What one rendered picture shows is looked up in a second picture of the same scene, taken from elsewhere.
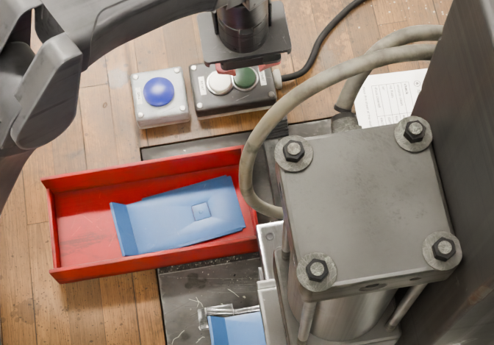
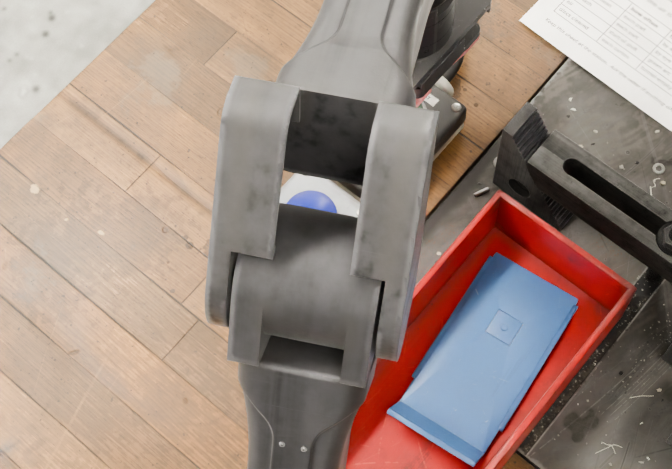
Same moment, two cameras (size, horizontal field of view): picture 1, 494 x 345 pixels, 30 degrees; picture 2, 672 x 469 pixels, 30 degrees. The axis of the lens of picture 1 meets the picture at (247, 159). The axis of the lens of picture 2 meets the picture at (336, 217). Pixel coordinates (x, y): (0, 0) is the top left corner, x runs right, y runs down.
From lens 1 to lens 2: 0.44 m
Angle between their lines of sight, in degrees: 15
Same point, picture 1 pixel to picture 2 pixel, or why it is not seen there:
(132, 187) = (383, 371)
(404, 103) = (611, 1)
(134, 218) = (428, 408)
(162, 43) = not seen: hidden behind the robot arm
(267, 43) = (457, 14)
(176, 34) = not seen: hidden behind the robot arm
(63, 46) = (404, 121)
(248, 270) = (630, 353)
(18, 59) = (292, 222)
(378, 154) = not seen: outside the picture
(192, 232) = (519, 362)
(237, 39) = (432, 28)
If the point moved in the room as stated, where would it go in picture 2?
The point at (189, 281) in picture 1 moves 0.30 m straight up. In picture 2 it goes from (573, 430) to (658, 283)
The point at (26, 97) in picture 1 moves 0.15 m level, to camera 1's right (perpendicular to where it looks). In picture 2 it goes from (383, 258) to (613, 46)
